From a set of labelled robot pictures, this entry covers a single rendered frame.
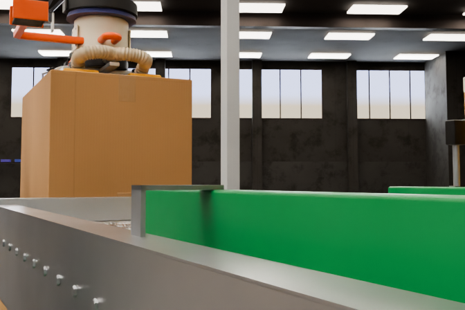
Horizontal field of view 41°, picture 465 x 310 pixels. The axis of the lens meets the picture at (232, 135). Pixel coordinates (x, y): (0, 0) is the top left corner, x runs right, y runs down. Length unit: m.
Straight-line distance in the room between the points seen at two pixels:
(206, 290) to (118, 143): 1.35
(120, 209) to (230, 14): 3.88
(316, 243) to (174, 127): 1.33
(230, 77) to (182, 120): 3.48
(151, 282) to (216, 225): 0.15
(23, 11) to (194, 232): 1.09
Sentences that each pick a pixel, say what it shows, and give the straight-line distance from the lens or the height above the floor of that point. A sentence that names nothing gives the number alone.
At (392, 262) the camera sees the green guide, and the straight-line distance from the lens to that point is 0.42.
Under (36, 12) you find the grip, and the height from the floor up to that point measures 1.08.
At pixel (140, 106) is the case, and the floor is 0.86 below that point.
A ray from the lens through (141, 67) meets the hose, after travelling 1.92.
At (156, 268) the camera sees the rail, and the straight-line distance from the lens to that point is 0.49.
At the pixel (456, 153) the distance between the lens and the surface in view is 1.20.
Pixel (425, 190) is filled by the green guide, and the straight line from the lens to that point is 1.05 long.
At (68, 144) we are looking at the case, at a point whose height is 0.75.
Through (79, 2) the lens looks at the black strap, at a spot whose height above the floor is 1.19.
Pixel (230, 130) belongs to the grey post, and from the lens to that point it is 5.20.
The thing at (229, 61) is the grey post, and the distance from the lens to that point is 5.28.
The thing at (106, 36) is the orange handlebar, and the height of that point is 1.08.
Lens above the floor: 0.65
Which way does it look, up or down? 4 degrees up
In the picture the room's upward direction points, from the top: straight up
